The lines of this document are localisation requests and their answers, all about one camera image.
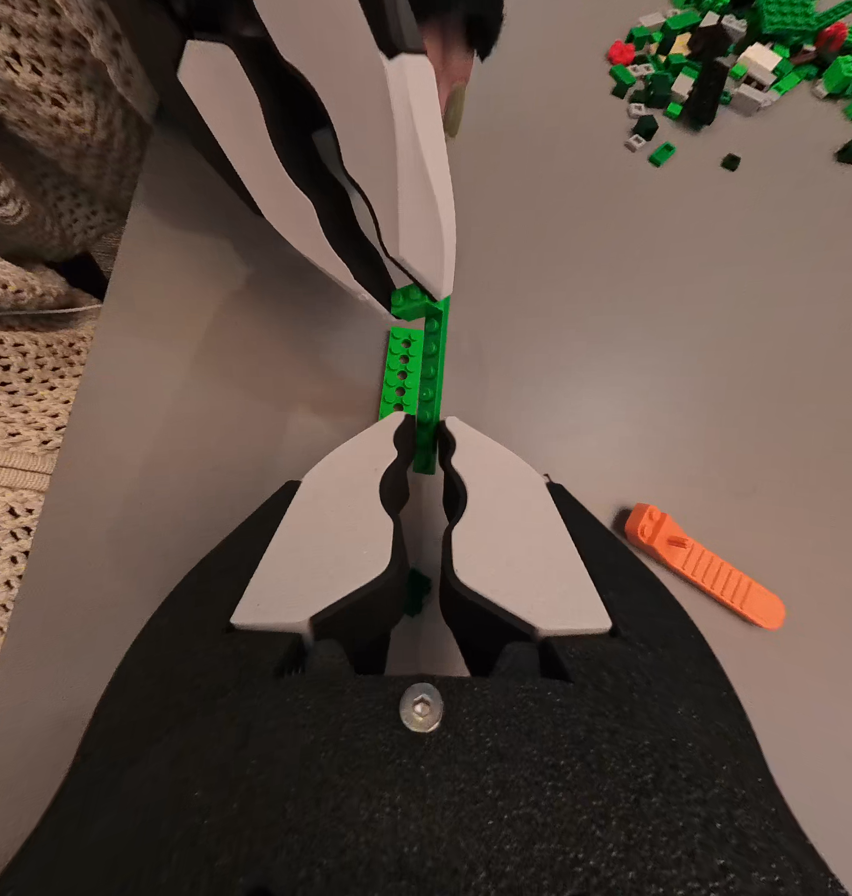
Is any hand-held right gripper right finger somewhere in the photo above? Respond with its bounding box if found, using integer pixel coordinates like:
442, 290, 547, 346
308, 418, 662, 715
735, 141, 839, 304
436, 416, 613, 679

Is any dark green lego piece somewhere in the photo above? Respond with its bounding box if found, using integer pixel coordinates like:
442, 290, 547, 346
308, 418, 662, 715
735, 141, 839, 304
403, 568, 434, 618

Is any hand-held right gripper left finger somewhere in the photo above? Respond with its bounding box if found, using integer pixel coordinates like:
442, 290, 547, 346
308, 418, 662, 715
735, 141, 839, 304
228, 412, 414, 676

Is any green lego plate assembly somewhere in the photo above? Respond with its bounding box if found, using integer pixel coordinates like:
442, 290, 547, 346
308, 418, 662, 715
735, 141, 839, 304
378, 284, 453, 478

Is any person's left forearm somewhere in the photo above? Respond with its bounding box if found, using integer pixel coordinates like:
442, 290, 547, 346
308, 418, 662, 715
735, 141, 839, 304
0, 0, 157, 263

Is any orange lego brick separator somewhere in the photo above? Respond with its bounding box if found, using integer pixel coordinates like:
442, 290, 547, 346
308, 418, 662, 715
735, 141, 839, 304
622, 503, 788, 632

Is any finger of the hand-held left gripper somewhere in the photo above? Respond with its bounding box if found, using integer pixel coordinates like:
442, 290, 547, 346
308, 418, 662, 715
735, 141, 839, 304
378, 50, 459, 301
176, 31, 399, 312

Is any pile of lego pieces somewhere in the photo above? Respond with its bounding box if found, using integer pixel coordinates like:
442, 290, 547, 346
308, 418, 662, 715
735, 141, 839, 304
604, 0, 852, 172

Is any person's left hand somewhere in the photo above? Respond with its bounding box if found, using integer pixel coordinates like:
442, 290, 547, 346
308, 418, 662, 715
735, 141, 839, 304
424, 21, 478, 139

